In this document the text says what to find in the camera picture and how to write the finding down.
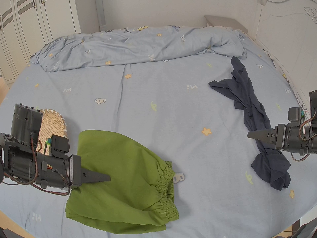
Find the white wardrobe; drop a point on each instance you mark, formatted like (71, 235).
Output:
(37, 21)

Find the green shorts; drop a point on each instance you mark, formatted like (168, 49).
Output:
(123, 170)

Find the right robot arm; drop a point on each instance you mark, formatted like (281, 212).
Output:
(312, 140)

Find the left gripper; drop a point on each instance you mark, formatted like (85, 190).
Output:
(59, 172)

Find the bed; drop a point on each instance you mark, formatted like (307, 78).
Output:
(173, 108)

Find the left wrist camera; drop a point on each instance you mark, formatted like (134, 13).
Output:
(60, 144)

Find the round woven basket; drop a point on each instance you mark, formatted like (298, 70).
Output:
(53, 125)

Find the grey bedside table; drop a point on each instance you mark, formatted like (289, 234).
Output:
(224, 21)

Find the pale blue quilt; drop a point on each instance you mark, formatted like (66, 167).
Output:
(136, 47)

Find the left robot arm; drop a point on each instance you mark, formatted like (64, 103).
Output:
(23, 123)

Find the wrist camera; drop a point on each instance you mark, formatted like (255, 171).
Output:
(60, 144)
(294, 114)

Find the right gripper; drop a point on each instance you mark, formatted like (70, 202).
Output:
(289, 139)

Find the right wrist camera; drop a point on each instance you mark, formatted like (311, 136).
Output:
(294, 114)

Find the dark blue garment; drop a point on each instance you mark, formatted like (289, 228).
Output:
(244, 90)

